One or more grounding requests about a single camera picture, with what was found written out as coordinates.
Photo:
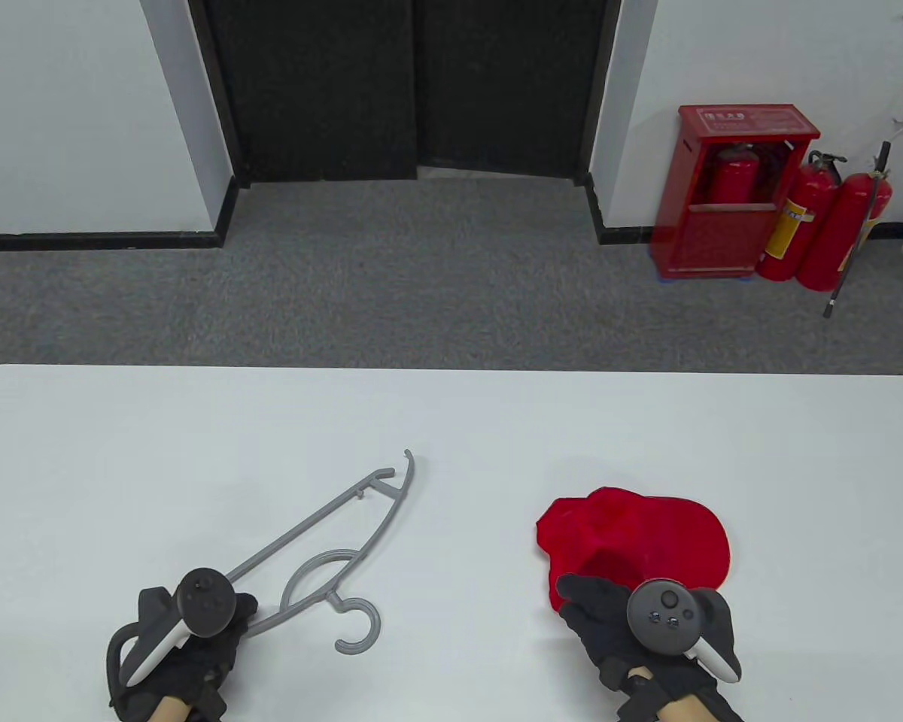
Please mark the person's right hand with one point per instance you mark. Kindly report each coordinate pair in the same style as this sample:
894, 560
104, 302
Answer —
609, 639

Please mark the person's left hand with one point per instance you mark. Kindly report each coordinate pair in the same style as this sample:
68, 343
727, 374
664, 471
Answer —
218, 662

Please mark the person's right fingers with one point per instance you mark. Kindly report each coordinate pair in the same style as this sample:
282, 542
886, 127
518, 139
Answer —
591, 602

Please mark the person's left fingers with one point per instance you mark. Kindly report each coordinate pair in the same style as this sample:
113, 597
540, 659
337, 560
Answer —
242, 613

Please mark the red cap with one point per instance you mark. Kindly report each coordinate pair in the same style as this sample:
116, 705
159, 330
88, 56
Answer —
647, 538

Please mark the grey plastic clothes hanger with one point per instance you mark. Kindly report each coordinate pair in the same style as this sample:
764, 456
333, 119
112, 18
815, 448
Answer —
323, 519

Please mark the person's right forearm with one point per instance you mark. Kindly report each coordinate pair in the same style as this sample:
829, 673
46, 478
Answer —
681, 708

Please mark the person's left forearm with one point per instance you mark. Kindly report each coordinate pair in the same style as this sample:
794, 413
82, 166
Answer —
173, 710

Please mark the left grey-white hand controller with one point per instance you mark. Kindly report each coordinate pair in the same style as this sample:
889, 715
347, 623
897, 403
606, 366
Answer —
205, 602

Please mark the grey-white hand controller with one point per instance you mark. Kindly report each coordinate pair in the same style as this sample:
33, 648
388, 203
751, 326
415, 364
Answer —
205, 602
666, 617

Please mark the right grey-white hand controller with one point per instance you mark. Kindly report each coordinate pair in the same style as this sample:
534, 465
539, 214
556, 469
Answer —
666, 617

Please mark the red fire extinguisher cabinet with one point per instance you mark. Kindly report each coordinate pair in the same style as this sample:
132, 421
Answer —
711, 241

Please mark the red extinguisher with yellow label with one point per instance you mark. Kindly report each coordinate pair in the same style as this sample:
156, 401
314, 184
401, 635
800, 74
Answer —
790, 218

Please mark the plain red fire extinguisher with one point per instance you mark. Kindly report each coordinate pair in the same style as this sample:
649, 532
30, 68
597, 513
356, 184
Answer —
835, 241

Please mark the red extinguisher inside cabinet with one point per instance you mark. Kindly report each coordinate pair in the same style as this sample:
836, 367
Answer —
731, 177

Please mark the black rod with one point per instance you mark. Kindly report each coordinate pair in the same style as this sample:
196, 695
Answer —
858, 233

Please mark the black door leaf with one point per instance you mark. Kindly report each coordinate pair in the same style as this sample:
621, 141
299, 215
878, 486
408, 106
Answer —
316, 90
508, 86

